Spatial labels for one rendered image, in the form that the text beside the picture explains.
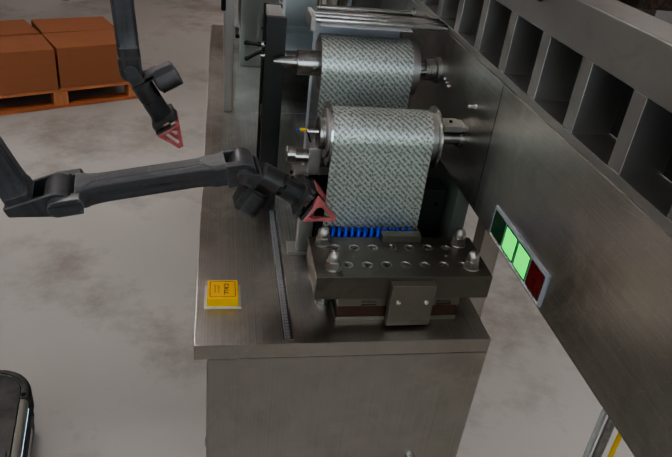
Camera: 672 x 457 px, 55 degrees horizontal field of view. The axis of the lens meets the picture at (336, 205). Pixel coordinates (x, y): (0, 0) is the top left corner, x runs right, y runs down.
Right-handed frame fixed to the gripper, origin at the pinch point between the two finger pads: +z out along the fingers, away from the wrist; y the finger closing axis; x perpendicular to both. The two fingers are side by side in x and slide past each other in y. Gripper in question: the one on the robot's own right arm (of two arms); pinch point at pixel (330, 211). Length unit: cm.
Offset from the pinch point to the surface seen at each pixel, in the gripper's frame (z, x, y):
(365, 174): 1.1, 12.5, 0.3
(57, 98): -67, -155, -317
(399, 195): 11.6, 12.4, 0.4
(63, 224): -35, -144, -164
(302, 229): 0.7, -11.2, -7.7
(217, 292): -15.1, -26.0, 11.2
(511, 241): 20.2, 25.6, 30.7
